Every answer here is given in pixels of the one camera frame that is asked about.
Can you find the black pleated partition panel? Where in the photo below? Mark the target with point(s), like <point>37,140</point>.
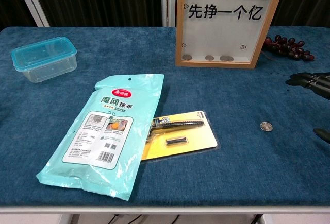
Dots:
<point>10,2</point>
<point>103,0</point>
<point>309,2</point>

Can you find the black razor blade cartridge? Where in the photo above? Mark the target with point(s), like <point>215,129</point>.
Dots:
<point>176,141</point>

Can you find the white partition frame post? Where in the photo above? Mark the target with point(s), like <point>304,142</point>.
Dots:
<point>170,2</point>
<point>34,2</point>

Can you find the clear container with teal lid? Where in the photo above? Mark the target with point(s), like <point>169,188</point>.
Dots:
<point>43,59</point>

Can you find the blue tablecloth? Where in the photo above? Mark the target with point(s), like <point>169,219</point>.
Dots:
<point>232,170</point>

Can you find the teal cleaning cloth package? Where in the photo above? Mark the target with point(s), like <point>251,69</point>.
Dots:
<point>108,121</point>

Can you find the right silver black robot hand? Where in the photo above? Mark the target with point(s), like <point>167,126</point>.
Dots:
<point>317,82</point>

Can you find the silver coin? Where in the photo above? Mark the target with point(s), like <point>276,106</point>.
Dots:
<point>266,126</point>

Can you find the black razor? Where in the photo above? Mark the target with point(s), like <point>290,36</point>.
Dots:
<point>180,125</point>

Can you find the yellow razor blister card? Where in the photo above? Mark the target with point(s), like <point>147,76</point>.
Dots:
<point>196,139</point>

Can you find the dark red grape bunch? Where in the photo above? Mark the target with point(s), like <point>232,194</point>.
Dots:
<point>286,46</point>

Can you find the wooden frame money box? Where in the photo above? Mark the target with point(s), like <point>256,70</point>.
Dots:
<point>219,36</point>

